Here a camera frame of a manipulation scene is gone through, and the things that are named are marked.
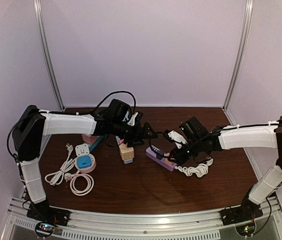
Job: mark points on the right aluminium frame post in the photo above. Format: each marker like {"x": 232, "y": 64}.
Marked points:
{"x": 244, "y": 36}

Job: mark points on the white square socket adapter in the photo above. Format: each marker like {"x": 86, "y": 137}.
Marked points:
{"x": 82, "y": 150}

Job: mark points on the dark blue usb charger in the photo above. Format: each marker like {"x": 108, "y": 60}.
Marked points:
{"x": 159, "y": 154}

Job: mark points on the light blue power strip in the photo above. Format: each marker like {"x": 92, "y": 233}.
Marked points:
{"x": 125, "y": 162}

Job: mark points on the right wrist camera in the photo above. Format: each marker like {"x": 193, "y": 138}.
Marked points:
{"x": 192, "y": 130}

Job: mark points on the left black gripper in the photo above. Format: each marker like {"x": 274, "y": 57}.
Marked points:
{"x": 138, "y": 137}

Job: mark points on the pink cube socket adapter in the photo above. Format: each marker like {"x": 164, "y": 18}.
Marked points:
{"x": 88, "y": 137}

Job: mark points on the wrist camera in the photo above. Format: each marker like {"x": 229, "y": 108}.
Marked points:
{"x": 119, "y": 111}
{"x": 192, "y": 130}

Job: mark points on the left aluminium frame post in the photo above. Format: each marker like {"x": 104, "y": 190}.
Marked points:
{"x": 38, "y": 11}

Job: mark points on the small pink charger plug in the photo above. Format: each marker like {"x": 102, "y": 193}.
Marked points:
{"x": 168, "y": 163}

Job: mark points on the beige cube socket adapter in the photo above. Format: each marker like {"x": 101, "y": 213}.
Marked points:
{"x": 126, "y": 153}

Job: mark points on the purple usb power strip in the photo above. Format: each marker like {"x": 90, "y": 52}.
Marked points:
{"x": 150, "y": 155}

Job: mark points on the blue square adapter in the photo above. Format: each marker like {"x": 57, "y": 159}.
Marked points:
{"x": 84, "y": 162}

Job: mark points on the teal power strip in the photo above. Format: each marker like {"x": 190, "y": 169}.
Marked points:
{"x": 93, "y": 146}

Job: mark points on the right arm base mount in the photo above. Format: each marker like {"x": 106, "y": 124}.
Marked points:
{"x": 238, "y": 214}

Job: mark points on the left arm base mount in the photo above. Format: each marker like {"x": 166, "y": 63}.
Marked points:
{"x": 44, "y": 213}

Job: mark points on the aluminium frame post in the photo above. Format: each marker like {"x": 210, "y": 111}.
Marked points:
{"x": 244, "y": 36}
{"x": 38, "y": 11}

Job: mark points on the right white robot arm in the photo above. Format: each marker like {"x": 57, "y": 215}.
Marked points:
{"x": 262, "y": 135}

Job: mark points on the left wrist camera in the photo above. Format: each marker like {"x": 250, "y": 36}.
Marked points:
{"x": 119, "y": 111}

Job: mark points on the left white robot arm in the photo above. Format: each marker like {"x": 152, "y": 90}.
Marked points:
{"x": 27, "y": 134}

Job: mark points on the pink round power strip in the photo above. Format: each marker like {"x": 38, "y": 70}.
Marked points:
{"x": 89, "y": 169}

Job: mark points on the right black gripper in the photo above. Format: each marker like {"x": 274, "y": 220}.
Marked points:
{"x": 179, "y": 159}

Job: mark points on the aluminium front rail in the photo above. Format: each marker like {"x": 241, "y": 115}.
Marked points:
{"x": 85, "y": 225}

